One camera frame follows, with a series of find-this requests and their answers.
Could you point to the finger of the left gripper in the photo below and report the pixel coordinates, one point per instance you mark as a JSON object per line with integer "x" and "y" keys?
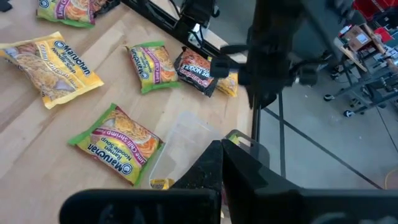
{"x": 255, "y": 93}
{"x": 270, "y": 90}

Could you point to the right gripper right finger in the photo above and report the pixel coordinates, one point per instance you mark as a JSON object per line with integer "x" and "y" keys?
{"x": 245, "y": 174}

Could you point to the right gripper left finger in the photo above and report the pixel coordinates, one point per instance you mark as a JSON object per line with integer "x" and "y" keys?
{"x": 208, "y": 171}

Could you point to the yellow Maruchan creamy chicken packet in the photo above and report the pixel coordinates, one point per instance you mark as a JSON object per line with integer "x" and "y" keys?
{"x": 53, "y": 68}
{"x": 228, "y": 85}
{"x": 160, "y": 183}

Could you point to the black Maruchan fire noodle packet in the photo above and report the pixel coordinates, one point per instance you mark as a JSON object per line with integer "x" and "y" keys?
{"x": 105, "y": 4}
{"x": 192, "y": 71}

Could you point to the clear plastic bin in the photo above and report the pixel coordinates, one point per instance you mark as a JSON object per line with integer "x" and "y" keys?
{"x": 186, "y": 143}

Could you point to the brown cardboard box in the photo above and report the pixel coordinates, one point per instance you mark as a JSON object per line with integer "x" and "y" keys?
{"x": 357, "y": 37}

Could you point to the metal cart with wooden rails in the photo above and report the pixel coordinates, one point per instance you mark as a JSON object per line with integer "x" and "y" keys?
{"x": 370, "y": 81}

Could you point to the red storage crate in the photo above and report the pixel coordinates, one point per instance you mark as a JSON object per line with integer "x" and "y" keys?
{"x": 373, "y": 7}

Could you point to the black table clamp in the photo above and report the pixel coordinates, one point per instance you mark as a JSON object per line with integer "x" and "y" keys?
{"x": 4, "y": 4}

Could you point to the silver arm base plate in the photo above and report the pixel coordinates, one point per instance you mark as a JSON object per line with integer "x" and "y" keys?
{"x": 194, "y": 32}

